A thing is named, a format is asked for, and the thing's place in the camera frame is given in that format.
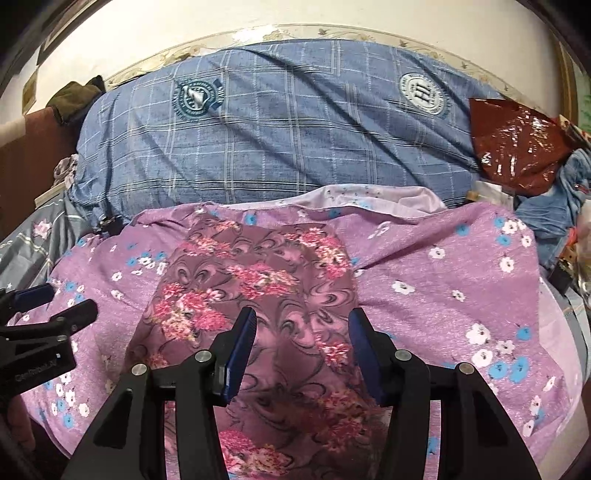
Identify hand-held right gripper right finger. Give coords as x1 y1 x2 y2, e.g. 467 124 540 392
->
348 308 543 480

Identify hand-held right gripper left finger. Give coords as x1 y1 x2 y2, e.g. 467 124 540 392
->
60 307 258 480

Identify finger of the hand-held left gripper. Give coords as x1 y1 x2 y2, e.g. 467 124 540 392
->
0 300 99 343
0 284 55 315

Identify maroon floral shirt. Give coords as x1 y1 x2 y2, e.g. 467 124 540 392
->
124 217 432 480

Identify blue denim clothes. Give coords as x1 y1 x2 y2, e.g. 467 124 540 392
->
515 150 591 271

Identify person's left hand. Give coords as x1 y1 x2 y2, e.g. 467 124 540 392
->
0 397 35 462

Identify grey star-print bedsheet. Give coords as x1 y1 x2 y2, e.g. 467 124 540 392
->
0 189 100 291

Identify purple floral blanket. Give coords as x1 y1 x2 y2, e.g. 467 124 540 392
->
9 185 583 480

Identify white flat stick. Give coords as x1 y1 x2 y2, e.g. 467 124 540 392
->
34 185 65 205

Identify grey crumpled cloth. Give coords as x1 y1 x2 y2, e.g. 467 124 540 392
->
52 154 80 188

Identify brown headboard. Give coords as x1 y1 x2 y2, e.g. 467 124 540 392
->
0 108 88 185

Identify olive green cloth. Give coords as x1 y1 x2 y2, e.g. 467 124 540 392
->
48 76 106 125

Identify white paper packet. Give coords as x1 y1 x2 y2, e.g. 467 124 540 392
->
471 180 515 208

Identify blue plaid pillow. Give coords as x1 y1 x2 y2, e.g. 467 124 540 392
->
69 39 509 222

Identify red plastic bag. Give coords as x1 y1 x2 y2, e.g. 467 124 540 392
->
468 97 575 195

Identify small wall paper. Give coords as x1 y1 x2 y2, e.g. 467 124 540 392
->
23 74 40 112

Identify floral wall border strip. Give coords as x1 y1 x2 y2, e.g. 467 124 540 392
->
104 25 509 93

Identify golden mirror frame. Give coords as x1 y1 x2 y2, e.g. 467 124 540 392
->
556 41 591 134

